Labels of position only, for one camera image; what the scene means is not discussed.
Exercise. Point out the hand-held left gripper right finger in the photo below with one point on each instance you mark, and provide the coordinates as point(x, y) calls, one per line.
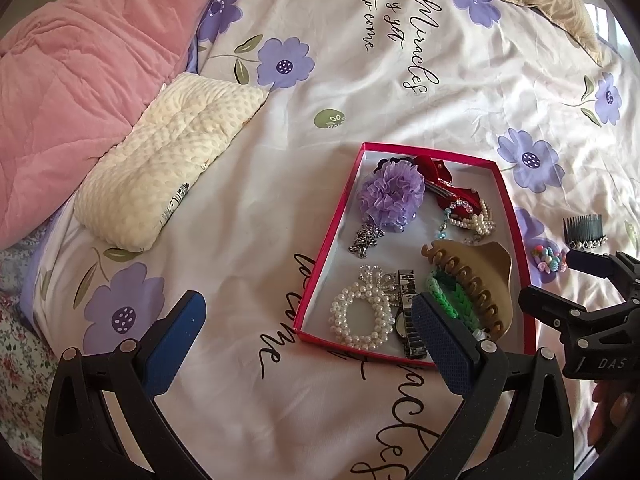
point(442, 345)

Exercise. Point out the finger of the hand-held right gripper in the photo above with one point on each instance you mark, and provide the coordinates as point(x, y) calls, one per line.
point(545, 305)
point(582, 259)

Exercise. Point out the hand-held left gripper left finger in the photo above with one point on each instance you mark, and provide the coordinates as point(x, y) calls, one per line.
point(170, 345)

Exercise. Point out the black hair comb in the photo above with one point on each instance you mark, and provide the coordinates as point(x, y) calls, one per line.
point(582, 227)

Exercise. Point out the black and white wristwatch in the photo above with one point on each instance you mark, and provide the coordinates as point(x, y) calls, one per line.
point(406, 285)

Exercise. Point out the beige claw hair clip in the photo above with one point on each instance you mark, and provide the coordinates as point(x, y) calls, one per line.
point(480, 265)

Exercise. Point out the pearl scrunchie with crystal bow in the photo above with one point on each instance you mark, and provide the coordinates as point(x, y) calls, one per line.
point(345, 330)

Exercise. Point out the red cardboard box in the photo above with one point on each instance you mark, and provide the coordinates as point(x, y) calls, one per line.
point(395, 255)

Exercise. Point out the person's right hand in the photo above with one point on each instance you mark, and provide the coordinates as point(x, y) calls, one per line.
point(610, 415)

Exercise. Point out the rose patterned cloth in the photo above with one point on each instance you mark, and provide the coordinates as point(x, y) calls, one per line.
point(20, 350)

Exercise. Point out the red bow hair clip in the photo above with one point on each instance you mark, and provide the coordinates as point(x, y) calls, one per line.
point(437, 170)

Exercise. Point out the cream dotted pillow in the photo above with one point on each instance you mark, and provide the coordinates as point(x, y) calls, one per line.
point(165, 160)

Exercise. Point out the black scrunchie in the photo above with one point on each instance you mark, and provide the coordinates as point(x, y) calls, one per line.
point(387, 162)

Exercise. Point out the white floral bed sheet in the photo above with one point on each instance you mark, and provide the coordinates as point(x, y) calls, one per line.
point(300, 110)

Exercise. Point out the pink quilt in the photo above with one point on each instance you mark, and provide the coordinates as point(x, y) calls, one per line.
point(75, 85)

